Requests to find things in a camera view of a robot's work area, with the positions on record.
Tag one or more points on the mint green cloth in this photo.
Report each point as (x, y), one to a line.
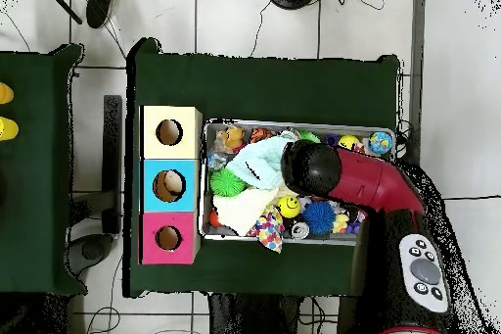
(262, 163)

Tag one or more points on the cream yellow cloth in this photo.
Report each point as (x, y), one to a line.
(243, 209)

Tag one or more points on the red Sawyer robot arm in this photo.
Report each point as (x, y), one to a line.
(368, 181)

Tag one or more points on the clear shallow mesh bin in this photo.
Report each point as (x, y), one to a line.
(227, 233)

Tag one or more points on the wooden box with three holes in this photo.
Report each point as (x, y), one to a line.
(184, 193)

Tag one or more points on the large green spiky ball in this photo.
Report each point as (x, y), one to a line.
(227, 183)

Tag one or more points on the yellow smiley ball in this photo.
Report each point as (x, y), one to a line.
(290, 207)

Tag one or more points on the polka dot colourful cloth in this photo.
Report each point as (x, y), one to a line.
(268, 230)

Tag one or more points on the blue spiky ball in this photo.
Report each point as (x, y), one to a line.
(318, 218)

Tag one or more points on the plain yellow ball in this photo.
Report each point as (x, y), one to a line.
(349, 142)

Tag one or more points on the blue globe ball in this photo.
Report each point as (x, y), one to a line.
(380, 143)

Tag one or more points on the side table with green cloth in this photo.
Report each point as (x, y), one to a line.
(35, 185)

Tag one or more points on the person's foot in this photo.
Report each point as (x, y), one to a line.
(102, 3)

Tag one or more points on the yellow round object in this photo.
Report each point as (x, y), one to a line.
(5, 93)
(7, 129)

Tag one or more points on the black rod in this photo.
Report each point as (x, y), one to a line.
(63, 3)

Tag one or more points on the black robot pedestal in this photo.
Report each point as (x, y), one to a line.
(258, 318)

